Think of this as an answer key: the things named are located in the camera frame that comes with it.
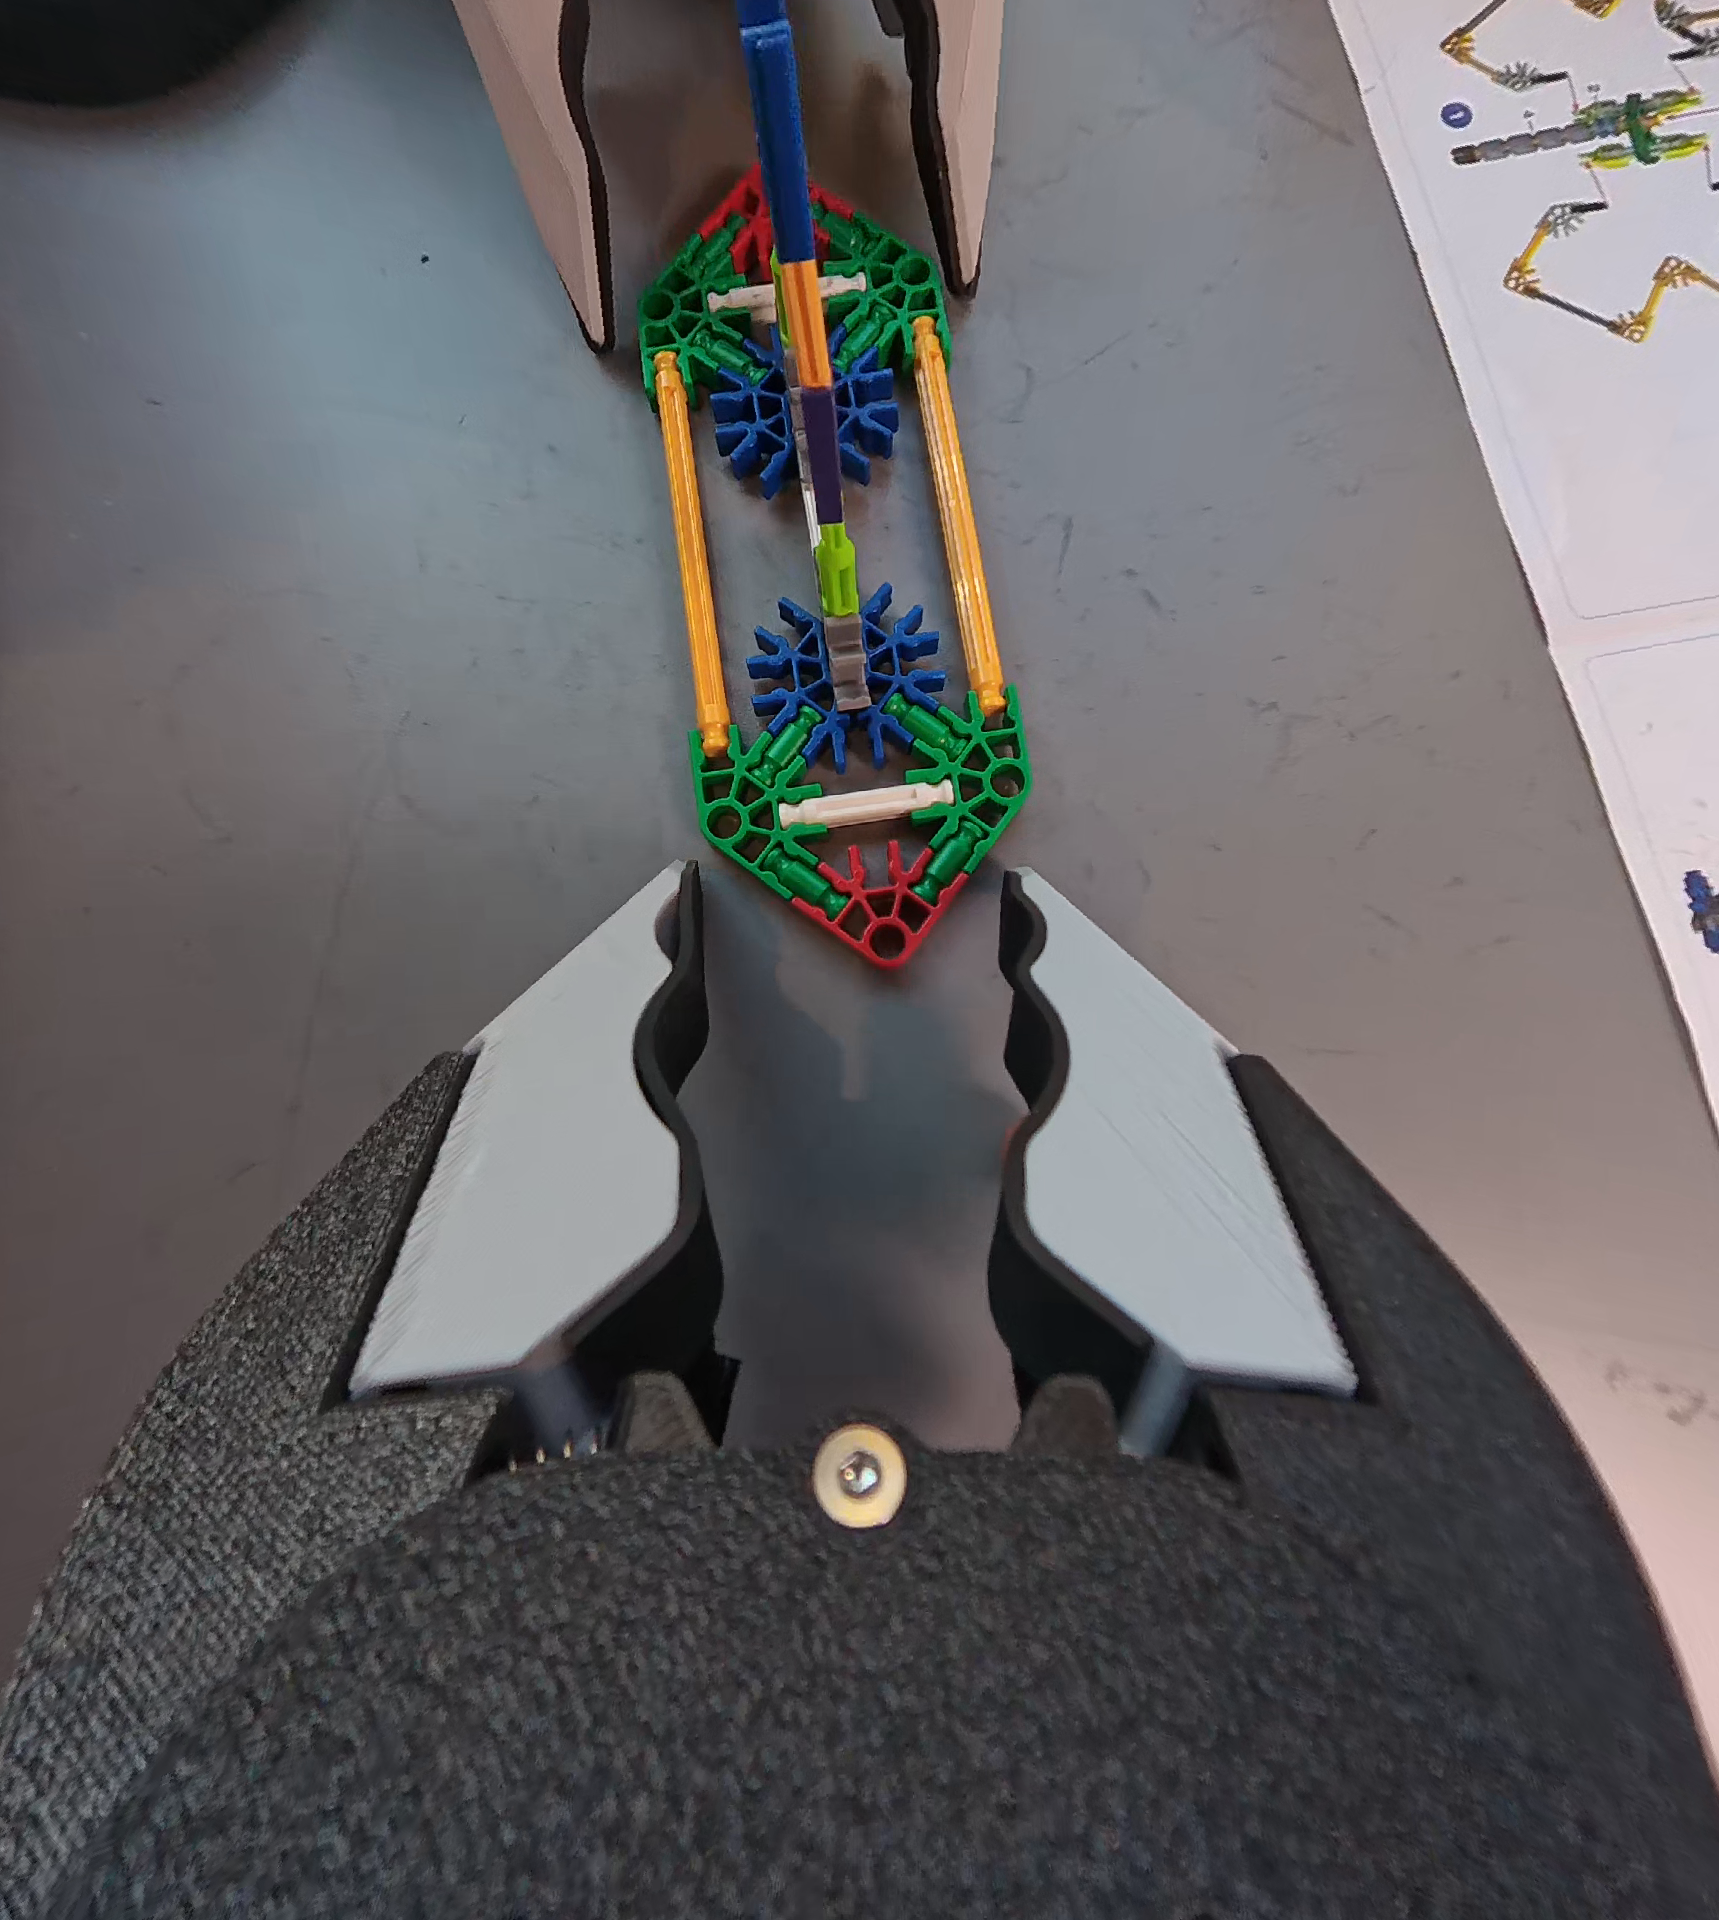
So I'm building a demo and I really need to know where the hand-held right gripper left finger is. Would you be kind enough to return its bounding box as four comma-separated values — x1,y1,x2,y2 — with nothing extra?
350,862,725,1403

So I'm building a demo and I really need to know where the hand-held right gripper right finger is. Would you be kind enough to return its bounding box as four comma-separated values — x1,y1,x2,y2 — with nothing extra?
990,867,1359,1403

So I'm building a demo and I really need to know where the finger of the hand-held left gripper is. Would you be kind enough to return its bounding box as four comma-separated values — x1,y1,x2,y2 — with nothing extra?
452,0,616,358
874,0,1008,295

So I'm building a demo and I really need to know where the multicolour rod connector toy figure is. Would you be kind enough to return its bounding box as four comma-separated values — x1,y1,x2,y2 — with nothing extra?
735,0,879,717

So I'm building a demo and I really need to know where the red corner connector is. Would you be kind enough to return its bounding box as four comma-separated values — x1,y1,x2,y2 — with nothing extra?
796,839,971,972

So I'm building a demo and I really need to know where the green fan-shaped connector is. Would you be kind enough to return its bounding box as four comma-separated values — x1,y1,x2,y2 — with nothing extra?
902,689,1036,901
689,721,830,901

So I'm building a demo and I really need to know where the connector assembly with yellow rods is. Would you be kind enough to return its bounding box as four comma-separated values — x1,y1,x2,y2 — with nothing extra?
634,163,1013,757

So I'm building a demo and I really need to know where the short white rod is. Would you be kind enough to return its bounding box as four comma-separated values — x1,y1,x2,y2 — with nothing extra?
775,779,961,832

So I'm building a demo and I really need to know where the blue snowflake connector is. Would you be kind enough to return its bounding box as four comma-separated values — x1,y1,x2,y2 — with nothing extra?
746,587,948,757

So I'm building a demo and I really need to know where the white instruction sheet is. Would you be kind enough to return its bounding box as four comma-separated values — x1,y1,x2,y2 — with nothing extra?
1324,0,1719,1418

